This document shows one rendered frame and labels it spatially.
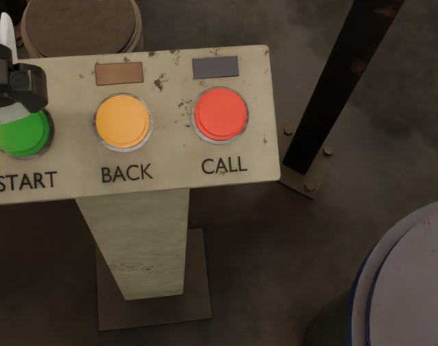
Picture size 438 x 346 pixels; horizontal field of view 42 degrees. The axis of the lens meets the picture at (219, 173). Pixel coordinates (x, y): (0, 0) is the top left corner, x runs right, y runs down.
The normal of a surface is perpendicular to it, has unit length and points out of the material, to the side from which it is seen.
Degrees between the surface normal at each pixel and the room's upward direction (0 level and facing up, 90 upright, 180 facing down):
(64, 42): 0
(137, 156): 20
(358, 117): 0
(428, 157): 1
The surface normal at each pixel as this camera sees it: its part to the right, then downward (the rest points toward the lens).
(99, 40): 0.07, -0.37
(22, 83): 0.24, -0.04
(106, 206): 0.12, 0.92
